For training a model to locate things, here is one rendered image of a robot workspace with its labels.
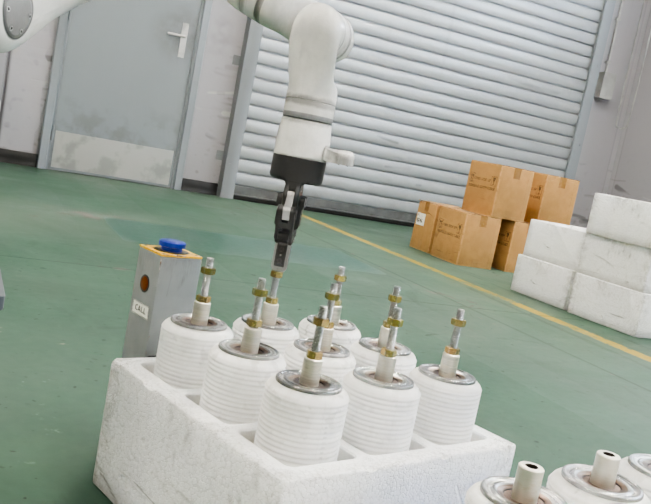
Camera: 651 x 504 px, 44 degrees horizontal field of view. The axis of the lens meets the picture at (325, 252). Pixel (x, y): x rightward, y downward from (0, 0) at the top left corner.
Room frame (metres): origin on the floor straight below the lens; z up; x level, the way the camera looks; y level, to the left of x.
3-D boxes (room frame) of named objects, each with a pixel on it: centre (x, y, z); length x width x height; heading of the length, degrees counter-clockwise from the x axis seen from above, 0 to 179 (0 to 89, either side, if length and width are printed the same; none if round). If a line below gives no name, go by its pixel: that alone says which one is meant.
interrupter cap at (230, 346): (0.97, 0.07, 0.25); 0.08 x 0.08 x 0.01
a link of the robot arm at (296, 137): (1.14, 0.04, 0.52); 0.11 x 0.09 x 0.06; 89
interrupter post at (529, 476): (0.67, -0.21, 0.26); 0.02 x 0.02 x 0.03
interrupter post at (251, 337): (0.97, 0.07, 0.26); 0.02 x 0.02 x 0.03
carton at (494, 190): (4.82, -0.92, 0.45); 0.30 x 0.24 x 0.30; 27
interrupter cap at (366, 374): (0.96, -0.10, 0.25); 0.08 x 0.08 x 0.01
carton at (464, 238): (4.76, -0.79, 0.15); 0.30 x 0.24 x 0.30; 24
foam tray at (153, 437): (1.05, -0.02, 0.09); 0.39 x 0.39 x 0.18; 42
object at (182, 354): (1.06, 0.15, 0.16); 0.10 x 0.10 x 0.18
